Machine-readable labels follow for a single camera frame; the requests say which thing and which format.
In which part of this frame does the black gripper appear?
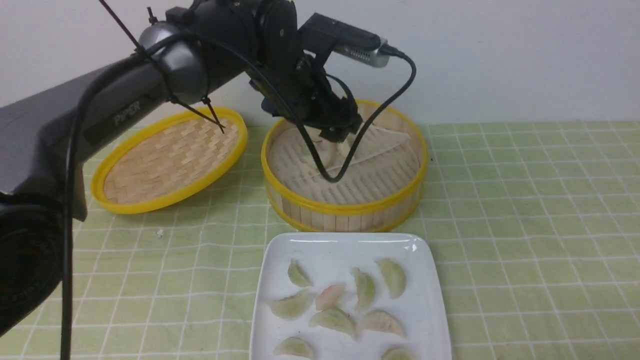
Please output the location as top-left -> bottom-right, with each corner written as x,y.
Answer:
248,53 -> 363,142

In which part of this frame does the green dumpling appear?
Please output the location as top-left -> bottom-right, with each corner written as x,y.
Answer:
286,259 -> 313,289

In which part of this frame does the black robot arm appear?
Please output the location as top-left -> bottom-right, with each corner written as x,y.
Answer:
0,0 -> 382,334

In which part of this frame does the white square plate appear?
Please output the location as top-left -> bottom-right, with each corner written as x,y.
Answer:
249,232 -> 455,360

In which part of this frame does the pink dumpling on plate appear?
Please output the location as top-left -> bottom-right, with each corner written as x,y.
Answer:
315,282 -> 346,312

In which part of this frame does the green dumpling plate centre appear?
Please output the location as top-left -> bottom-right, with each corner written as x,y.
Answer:
351,268 -> 377,312

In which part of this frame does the green dumpling plate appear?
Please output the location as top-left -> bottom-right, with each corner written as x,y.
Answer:
351,268 -> 377,312
308,307 -> 358,340
375,258 -> 407,299
381,346 -> 417,360
269,288 -> 311,321
273,336 -> 316,360

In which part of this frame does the green dumpling plate lower middle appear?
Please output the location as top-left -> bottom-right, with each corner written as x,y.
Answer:
308,307 -> 358,340

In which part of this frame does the beige dumpling on plate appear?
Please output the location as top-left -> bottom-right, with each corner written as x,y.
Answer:
356,309 -> 407,338

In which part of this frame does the green dumpling plate bottom left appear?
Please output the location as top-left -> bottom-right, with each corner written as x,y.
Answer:
273,336 -> 316,360

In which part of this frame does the green dumpling plate bottom right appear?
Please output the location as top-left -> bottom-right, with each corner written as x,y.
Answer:
381,346 -> 417,360

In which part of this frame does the pale dumpling in steamer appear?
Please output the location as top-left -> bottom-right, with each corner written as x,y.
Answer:
313,139 -> 338,167

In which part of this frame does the white dumpling steamer right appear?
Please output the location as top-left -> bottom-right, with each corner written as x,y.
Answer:
337,138 -> 354,159

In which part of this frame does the bamboo steamer basket yellow rim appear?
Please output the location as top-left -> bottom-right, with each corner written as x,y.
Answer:
260,107 -> 429,232

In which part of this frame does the woven bamboo steamer lid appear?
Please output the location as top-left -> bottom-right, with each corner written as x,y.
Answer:
90,107 -> 249,215

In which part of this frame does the green checkered tablecloth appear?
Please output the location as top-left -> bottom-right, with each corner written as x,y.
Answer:
0,121 -> 640,360

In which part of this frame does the wrist camera black silver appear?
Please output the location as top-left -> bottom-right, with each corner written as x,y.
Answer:
298,13 -> 400,68

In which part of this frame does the black cable tie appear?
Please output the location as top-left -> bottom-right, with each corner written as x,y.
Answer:
98,0 -> 226,134

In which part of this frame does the black camera cable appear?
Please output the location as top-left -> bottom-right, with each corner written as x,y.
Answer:
320,47 -> 417,184

